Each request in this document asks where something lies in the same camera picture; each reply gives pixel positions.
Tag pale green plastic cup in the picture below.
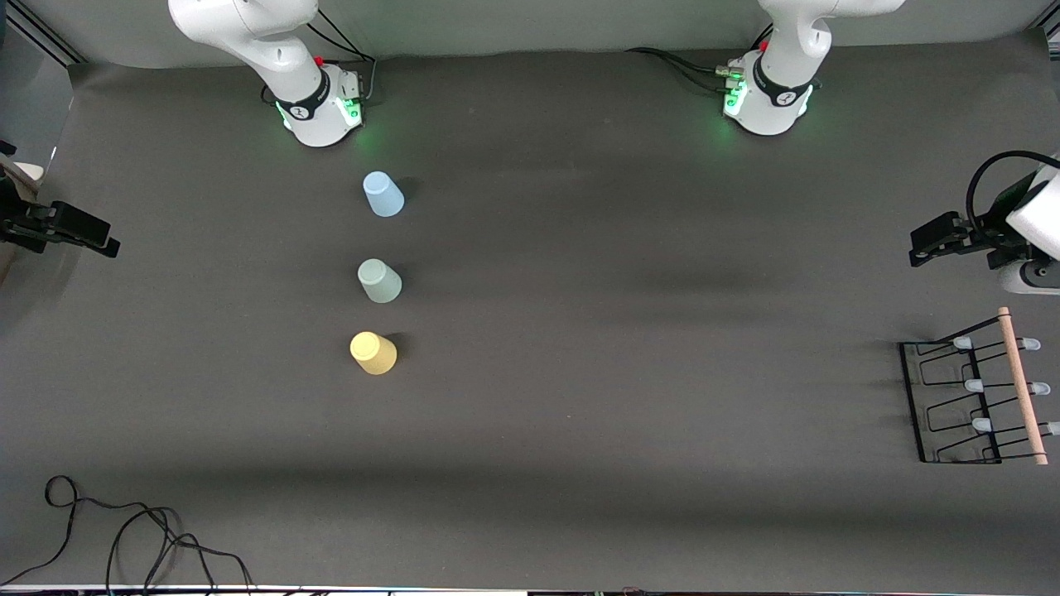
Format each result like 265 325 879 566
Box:
357 258 403 305

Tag dark grey table mat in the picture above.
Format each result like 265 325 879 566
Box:
0 33 1060 592

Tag pale blue plastic cup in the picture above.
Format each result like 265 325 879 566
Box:
363 171 406 219

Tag yellow plastic cup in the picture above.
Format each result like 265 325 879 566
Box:
349 331 398 376

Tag black left arm base cables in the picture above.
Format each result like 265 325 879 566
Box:
625 25 775 94

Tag black arm base cables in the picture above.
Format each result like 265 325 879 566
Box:
625 25 775 94
261 7 379 107

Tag loose thin black cable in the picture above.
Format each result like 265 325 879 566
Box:
0 474 254 596

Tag black wire cup holder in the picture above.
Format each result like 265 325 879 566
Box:
899 306 1053 466

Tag black right arm base cables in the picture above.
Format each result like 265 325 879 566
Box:
261 7 379 107

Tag beige box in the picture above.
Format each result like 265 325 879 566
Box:
0 157 44 286

